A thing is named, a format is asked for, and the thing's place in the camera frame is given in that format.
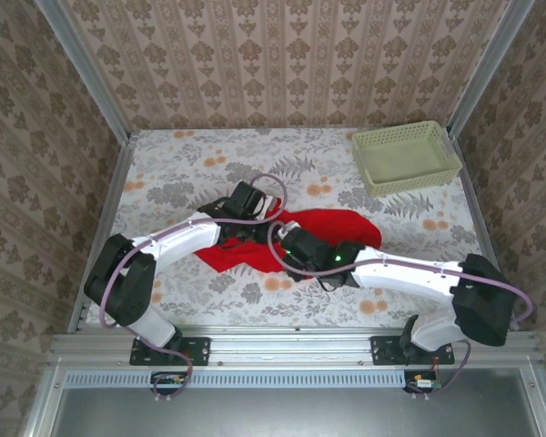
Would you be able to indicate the aluminium right table side rail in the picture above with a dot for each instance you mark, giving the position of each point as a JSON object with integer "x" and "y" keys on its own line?
{"x": 480, "y": 218}

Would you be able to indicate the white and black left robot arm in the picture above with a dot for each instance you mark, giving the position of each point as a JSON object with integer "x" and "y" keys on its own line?
{"x": 182, "y": 241}

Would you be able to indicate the aluminium right frame post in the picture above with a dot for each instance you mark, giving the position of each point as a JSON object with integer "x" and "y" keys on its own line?
{"x": 487, "y": 68}

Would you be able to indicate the grey metal panel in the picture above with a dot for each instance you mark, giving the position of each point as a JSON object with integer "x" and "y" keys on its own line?
{"x": 300, "y": 414}

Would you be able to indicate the pale green plastic basket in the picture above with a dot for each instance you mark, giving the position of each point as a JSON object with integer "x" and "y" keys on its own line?
{"x": 405, "y": 159}

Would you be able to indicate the floral table cover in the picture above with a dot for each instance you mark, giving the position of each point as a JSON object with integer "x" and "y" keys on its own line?
{"x": 209, "y": 150}

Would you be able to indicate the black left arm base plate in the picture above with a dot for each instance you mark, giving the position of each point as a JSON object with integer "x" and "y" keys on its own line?
{"x": 195, "y": 350}

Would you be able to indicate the aluminium left table side rail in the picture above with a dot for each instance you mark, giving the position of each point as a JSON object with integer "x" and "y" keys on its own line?
{"x": 114, "y": 200}

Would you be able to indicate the red t-shirt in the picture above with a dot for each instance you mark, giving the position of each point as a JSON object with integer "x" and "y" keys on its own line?
{"x": 346, "y": 232}

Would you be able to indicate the aluminium table side rail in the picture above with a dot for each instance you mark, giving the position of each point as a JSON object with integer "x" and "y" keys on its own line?
{"x": 480, "y": 218}
{"x": 114, "y": 200}

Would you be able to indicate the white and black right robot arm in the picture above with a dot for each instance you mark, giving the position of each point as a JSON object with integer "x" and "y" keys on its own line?
{"x": 405, "y": 277}

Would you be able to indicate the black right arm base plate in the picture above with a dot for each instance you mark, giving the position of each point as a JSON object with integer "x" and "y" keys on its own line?
{"x": 384, "y": 350}

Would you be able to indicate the aluminium frame post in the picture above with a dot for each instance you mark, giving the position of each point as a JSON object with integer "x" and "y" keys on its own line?
{"x": 487, "y": 68}
{"x": 86, "y": 73}

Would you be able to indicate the aluminium left frame post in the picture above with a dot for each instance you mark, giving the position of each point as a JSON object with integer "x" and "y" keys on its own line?
{"x": 86, "y": 73}

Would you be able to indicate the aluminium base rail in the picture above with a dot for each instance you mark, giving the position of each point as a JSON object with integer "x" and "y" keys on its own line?
{"x": 291, "y": 346}

